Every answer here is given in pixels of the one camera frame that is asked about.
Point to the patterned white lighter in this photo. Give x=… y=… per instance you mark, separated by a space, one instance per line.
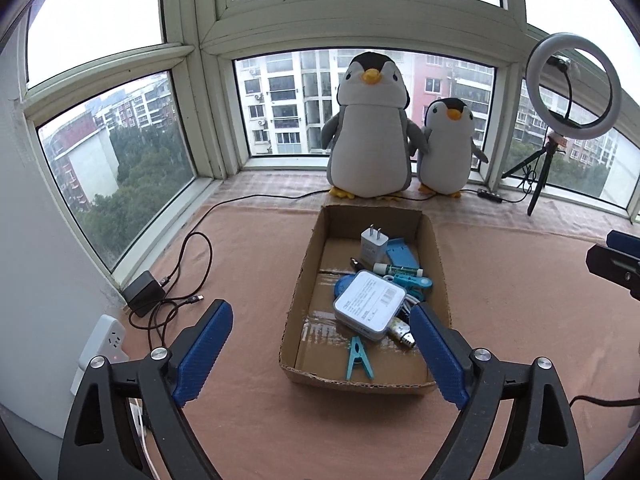
x=400 y=331

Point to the white plug adapter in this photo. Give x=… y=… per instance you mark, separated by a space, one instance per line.
x=372 y=250

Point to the cardboard box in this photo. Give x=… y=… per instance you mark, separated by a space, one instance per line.
x=330 y=260

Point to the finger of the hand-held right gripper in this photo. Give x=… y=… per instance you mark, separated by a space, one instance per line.
x=625 y=240
x=612 y=265

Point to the teal clothespin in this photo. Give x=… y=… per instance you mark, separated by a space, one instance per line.
x=357 y=357

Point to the white window frame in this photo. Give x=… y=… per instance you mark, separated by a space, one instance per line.
x=200 y=85

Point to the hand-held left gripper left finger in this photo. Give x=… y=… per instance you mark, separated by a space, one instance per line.
x=205 y=355

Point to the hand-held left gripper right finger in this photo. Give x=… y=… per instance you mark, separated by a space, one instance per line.
x=440 y=360

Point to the translucent grey-blue plastic gadget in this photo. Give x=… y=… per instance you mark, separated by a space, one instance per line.
x=402 y=255

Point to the blue round plastic case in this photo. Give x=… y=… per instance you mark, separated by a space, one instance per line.
x=344 y=286

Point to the large grey penguin plush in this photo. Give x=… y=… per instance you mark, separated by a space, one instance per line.
x=370 y=150

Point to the black power adapter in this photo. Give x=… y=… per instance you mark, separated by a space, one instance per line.
x=142 y=292

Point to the white power strip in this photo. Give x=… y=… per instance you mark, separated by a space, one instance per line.
x=107 y=340

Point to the white multi-port charger box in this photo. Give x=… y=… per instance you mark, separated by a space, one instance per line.
x=370 y=305

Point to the small black clip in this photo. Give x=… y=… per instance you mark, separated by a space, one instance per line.
x=356 y=263

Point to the small grey penguin plush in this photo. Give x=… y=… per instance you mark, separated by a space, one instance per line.
x=445 y=155

